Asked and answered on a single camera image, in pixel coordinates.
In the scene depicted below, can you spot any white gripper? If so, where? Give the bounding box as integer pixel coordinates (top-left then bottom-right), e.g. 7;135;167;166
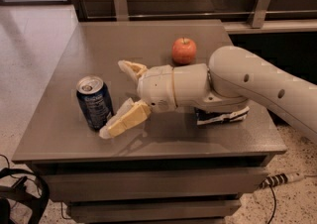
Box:
99;60;212;139

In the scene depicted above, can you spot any blue pepsi can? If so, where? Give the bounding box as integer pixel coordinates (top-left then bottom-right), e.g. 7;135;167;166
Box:
76;75;114;131

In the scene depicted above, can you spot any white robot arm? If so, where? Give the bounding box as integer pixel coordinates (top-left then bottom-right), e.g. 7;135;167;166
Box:
99;46;317;141

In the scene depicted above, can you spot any red apple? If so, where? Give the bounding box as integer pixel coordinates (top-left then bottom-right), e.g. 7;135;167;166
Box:
171;38;197;64

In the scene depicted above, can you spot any blue potato chips bag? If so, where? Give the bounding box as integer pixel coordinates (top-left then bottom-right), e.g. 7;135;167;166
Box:
194;107;250;126

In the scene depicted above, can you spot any grey drawer cabinet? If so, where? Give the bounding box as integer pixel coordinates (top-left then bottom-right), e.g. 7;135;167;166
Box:
13;20;286;224

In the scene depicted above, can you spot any left metal bracket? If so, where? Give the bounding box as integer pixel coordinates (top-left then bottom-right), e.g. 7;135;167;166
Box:
113;0;129;21

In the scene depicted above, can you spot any metal bracket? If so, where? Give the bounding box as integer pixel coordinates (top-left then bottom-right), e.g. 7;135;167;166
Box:
248;0;271;29
113;0;129;21

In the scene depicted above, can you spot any black bag with straps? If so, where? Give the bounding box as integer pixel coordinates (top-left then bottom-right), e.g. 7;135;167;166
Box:
0;168;50;224

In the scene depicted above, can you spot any right metal bracket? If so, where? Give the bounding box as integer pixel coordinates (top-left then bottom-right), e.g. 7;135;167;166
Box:
248;0;271;29

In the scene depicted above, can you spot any black white striped cable sleeve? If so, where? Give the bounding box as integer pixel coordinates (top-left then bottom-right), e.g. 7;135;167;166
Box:
259;171;305;189

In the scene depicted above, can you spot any black floor cable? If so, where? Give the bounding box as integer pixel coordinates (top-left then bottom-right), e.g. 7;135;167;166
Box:
265;184;277;224

